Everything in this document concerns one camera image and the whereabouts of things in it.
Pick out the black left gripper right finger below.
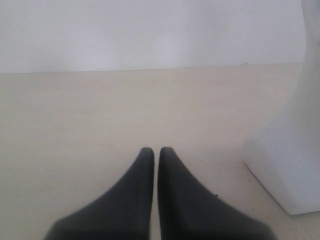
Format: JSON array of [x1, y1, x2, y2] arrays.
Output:
[[159, 147, 277, 240]]

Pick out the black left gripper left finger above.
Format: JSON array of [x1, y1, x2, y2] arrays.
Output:
[[45, 147, 154, 240]]

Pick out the white mannequin head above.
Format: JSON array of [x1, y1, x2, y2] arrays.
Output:
[[243, 0, 320, 215]]

